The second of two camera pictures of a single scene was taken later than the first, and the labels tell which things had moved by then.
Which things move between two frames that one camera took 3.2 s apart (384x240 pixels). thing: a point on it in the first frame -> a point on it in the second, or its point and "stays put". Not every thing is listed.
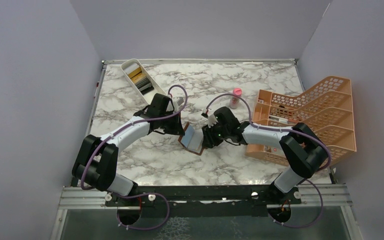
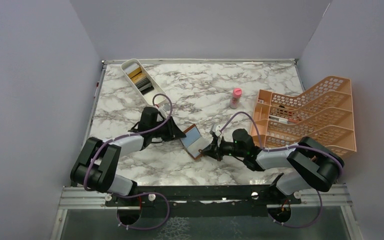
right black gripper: [209, 141] -> [211, 150]
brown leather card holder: [192, 140] stays put
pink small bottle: [234, 101] stays put
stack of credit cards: [139, 78] stays put
